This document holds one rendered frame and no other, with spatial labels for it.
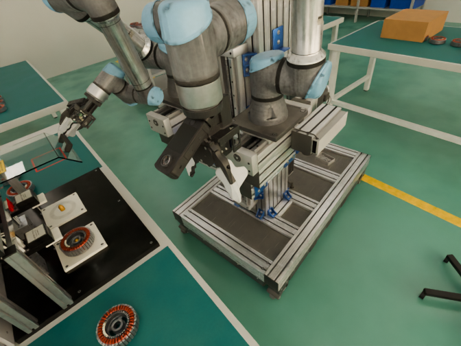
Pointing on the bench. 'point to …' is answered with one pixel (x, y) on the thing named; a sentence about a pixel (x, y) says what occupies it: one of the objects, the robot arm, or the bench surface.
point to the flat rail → (7, 220)
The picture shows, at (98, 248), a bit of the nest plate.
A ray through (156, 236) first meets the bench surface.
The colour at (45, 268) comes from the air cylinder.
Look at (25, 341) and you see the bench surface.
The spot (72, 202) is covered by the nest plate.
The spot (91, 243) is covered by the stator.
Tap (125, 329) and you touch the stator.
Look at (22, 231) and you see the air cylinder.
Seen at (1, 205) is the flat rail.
